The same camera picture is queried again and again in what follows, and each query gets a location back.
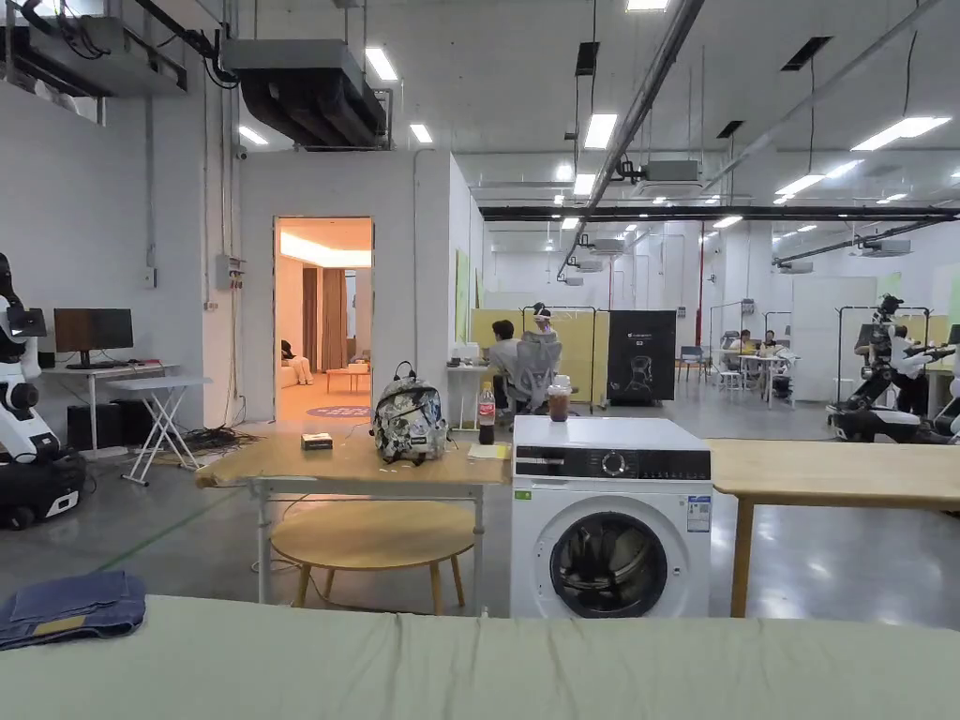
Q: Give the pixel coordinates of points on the white washing machine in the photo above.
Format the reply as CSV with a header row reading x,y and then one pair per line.
x,y
611,525

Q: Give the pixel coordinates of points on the group of people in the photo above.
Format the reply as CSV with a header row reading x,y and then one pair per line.
x,y
754,346

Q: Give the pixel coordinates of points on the bed with pale green sheet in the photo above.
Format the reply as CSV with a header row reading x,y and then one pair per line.
x,y
480,667

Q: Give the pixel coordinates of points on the white desk with monitor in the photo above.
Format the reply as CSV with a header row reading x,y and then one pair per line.
x,y
94,352

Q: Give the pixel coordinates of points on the black computer tower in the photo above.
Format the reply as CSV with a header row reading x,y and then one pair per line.
x,y
94,429

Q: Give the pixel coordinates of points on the white humanoid robot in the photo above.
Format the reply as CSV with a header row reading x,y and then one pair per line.
x,y
889,375

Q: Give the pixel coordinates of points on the white and black robot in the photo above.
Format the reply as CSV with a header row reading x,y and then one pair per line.
x,y
26,420

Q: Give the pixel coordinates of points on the folded blue denim garment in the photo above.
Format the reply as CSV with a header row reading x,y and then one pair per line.
x,y
71,611

